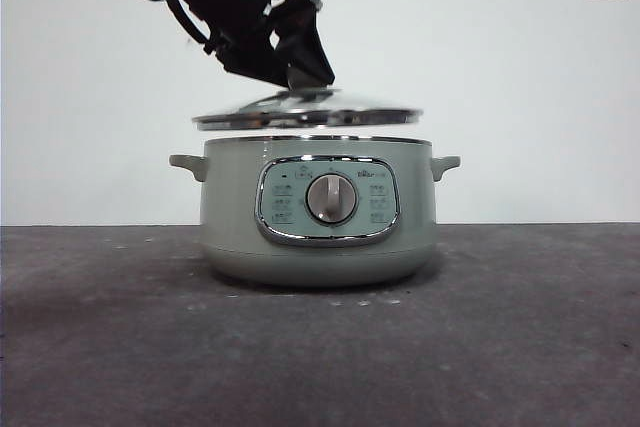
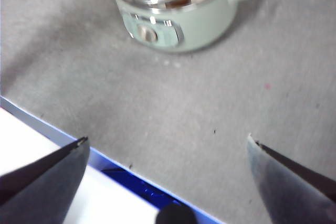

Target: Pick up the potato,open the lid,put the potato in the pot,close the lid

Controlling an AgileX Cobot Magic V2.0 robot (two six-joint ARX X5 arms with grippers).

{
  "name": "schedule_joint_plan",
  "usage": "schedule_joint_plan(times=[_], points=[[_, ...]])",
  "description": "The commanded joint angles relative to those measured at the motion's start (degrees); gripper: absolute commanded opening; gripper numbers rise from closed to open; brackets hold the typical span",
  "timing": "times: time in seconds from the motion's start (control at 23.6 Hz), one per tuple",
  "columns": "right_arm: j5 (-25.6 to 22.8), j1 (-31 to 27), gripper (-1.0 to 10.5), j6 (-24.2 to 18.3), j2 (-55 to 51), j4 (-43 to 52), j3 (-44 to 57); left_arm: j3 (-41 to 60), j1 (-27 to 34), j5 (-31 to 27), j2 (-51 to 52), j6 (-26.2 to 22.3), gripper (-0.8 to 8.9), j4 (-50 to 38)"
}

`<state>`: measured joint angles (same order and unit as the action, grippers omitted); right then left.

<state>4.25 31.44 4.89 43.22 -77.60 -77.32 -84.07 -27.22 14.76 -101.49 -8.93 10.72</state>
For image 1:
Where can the glass lid with green knob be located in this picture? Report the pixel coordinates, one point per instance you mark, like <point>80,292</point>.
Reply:
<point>325,108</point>

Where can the pale green electric cooking pot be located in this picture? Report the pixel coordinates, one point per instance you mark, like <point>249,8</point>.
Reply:
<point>235,227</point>

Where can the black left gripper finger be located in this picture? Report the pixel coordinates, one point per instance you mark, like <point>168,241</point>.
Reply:
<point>305,42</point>
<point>250,54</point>

